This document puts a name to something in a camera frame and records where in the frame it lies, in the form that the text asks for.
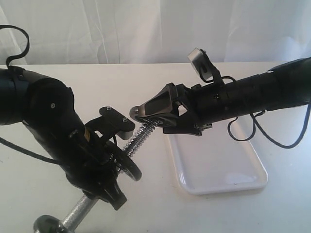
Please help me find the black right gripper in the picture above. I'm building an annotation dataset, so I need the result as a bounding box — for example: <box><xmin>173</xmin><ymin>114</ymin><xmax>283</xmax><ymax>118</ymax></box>
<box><xmin>140</xmin><ymin>83</ymin><xmax>233</xmax><ymax>136</ymax></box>

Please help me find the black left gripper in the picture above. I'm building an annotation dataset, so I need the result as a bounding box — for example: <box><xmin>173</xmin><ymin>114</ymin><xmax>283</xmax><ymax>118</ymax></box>
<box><xmin>64</xmin><ymin>121</ymin><xmax>127</xmax><ymax>211</ymax></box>

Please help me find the chrome dumbbell bar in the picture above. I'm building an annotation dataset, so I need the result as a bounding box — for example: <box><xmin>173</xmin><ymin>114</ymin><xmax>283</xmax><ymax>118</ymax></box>
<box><xmin>59</xmin><ymin>121</ymin><xmax>156</xmax><ymax>232</ymax></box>

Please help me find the black weight plate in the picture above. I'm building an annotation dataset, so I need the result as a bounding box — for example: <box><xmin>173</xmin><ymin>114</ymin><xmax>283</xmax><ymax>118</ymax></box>
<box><xmin>129</xmin><ymin>106</ymin><xmax>145</xmax><ymax>123</ymax></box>
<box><xmin>112</xmin><ymin>143</ymin><xmax>142</xmax><ymax>182</ymax></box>
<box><xmin>33</xmin><ymin>215</ymin><xmax>74</xmax><ymax>233</ymax></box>

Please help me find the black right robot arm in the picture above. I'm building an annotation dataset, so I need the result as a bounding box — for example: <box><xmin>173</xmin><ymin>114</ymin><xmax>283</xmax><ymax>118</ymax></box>
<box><xmin>130</xmin><ymin>58</ymin><xmax>311</xmax><ymax>136</ymax></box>

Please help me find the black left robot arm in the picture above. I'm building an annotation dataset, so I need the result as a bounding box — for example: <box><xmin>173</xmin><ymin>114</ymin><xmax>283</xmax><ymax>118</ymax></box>
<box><xmin>0</xmin><ymin>66</ymin><xmax>128</xmax><ymax>210</ymax></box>

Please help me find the white plastic tray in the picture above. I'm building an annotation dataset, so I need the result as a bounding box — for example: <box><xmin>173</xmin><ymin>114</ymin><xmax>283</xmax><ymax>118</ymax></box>
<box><xmin>167</xmin><ymin>120</ymin><xmax>268</xmax><ymax>195</ymax></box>

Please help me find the white backdrop curtain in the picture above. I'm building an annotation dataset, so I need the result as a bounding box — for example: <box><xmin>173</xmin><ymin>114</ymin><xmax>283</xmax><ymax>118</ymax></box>
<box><xmin>0</xmin><ymin>0</ymin><xmax>311</xmax><ymax>65</ymax></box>

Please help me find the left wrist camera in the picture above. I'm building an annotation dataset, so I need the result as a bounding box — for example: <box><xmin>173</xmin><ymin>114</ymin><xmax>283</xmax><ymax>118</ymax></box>
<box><xmin>99</xmin><ymin>106</ymin><xmax>135</xmax><ymax>140</ymax></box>

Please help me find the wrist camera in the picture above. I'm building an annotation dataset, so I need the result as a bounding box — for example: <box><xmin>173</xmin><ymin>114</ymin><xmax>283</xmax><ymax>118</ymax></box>
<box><xmin>99</xmin><ymin>106</ymin><xmax>135</xmax><ymax>140</ymax></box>
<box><xmin>188</xmin><ymin>48</ymin><xmax>222</xmax><ymax>84</ymax></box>

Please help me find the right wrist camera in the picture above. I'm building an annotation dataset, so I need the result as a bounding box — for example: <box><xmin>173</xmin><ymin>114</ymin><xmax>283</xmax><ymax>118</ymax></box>
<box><xmin>188</xmin><ymin>48</ymin><xmax>222</xmax><ymax>84</ymax></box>

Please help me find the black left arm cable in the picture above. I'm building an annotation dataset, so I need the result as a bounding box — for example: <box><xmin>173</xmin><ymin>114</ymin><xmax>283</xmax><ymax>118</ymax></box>
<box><xmin>0</xmin><ymin>25</ymin><xmax>61</xmax><ymax>166</ymax></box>

